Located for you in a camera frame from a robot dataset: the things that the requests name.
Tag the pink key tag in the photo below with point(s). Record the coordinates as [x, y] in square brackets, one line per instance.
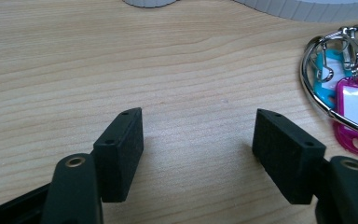
[339, 102]

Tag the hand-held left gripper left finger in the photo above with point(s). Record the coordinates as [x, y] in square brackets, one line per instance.
[118, 161]

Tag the large grey ribbed round object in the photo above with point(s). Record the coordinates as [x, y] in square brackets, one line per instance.
[307, 11]

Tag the cyan key tag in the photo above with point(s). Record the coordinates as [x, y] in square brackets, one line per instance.
[324, 94]

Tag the small grey ribbed round object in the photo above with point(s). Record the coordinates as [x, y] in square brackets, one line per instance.
[150, 3]

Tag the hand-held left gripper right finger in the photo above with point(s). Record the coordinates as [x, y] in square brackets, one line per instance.
[287, 161]

